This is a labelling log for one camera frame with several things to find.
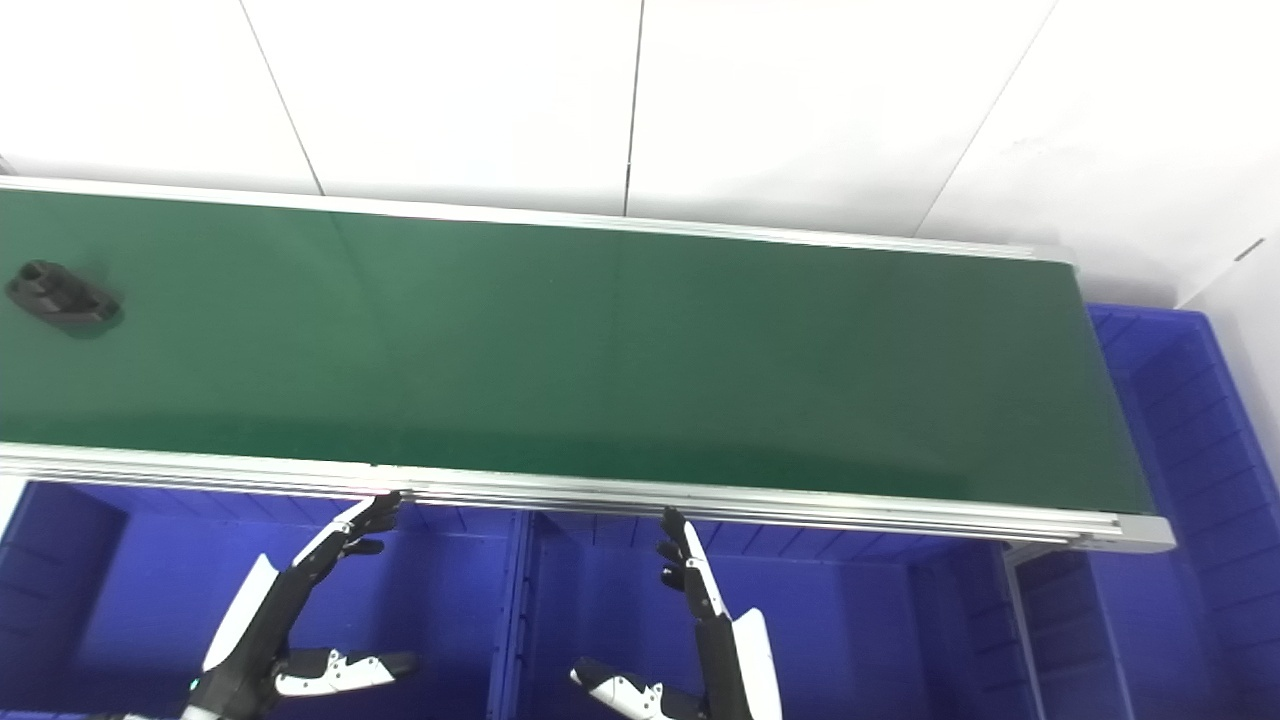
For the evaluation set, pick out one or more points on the black flanged machine part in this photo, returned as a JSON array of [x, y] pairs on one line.
[[62, 297]]

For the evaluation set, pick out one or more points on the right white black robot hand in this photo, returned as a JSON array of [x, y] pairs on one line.
[[750, 660]]

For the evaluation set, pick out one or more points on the blue plastic bin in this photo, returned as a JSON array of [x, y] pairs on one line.
[[860, 630], [1200, 480], [150, 580]]

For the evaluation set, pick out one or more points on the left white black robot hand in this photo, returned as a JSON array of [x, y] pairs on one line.
[[245, 615]]

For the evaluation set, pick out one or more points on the white conveyor support leg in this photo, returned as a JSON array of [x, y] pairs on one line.
[[1022, 640]]

